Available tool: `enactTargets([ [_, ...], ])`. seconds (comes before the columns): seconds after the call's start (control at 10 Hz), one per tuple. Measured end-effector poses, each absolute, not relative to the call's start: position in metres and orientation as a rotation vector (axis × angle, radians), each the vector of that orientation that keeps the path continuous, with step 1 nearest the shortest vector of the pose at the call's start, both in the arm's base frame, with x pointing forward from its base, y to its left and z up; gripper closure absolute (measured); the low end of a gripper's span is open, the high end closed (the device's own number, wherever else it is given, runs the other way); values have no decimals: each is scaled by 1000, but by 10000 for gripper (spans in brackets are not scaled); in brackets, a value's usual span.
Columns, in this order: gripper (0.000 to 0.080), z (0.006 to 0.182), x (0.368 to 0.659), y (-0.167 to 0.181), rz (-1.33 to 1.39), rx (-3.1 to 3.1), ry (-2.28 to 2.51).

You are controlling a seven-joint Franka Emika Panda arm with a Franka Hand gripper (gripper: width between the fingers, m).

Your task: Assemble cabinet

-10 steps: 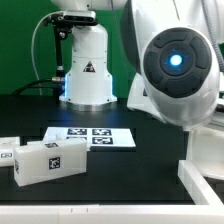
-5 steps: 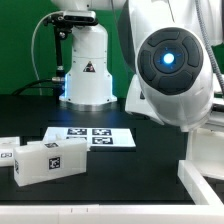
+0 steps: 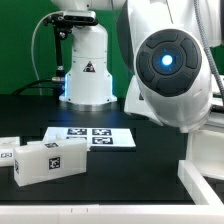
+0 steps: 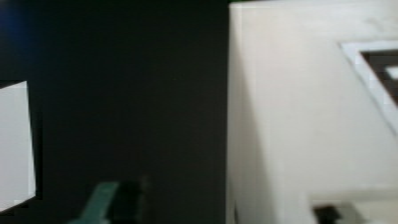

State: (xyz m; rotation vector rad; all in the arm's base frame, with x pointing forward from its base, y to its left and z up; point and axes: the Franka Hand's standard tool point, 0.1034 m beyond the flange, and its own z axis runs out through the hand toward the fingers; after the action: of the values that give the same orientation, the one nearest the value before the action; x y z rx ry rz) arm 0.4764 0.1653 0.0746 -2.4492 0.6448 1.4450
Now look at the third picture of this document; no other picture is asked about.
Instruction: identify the white cabinet body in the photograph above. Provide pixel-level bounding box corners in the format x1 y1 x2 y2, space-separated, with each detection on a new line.
186 130 224 180

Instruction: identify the white cabinet door panel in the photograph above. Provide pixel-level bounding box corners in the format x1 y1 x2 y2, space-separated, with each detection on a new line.
0 137 20 167

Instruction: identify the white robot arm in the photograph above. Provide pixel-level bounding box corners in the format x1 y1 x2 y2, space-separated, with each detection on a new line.
52 0 222 133

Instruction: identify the white cabinet door block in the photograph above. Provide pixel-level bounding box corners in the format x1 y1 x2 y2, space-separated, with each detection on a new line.
13 138 87 186

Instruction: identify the white marker sheet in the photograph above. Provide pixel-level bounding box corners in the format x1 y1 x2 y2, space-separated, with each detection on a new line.
43 127 135 147

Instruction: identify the white L-shaped workspace border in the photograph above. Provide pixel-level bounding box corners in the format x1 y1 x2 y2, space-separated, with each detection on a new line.
0 160 224 224

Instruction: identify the black cable on table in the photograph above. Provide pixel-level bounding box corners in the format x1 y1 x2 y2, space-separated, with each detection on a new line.
11 78 64 97

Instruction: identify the black camera on stand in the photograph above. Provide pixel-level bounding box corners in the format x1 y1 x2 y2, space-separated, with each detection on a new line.
44 11 98 97

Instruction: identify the grey camera cable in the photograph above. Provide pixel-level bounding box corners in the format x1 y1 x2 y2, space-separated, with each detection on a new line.
30 10 64 97

